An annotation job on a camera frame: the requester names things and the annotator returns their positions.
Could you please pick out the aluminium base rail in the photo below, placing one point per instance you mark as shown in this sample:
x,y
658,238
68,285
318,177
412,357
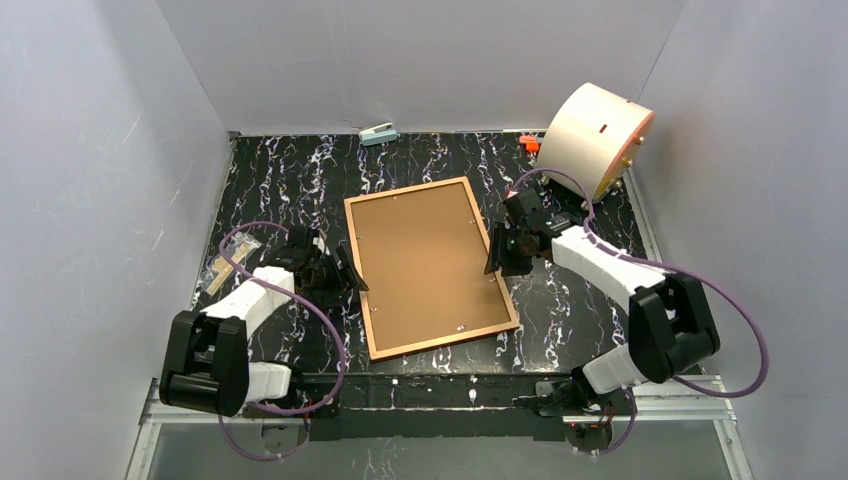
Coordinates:
x,y
448,427

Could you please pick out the teal white small device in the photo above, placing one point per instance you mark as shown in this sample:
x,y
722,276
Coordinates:
x,y
377,135

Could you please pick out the orange clip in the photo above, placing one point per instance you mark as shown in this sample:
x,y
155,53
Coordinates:
x,y
530,143

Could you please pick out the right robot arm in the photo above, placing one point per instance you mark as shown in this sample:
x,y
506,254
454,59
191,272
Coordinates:
x,y
670,324

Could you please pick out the white orange cylinder box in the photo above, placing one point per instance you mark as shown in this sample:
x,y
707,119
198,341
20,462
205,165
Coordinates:
x,y
593,139

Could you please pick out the brown backing board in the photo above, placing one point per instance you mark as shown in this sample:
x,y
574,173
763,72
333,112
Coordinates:
x,y
430,272

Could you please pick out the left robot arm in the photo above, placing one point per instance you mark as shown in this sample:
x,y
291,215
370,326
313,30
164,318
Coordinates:
x,y
206,366

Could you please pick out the small plastic bag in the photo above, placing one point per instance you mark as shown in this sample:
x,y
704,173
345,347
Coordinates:
x,y
239,248

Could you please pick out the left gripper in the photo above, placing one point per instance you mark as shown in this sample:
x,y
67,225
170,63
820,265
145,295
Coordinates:
x,y
340,273

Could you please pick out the wooden picture frame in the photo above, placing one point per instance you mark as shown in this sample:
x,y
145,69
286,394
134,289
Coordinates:
x,y
430,268

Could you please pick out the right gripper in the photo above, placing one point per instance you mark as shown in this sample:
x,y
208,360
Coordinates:
x,y
504,248

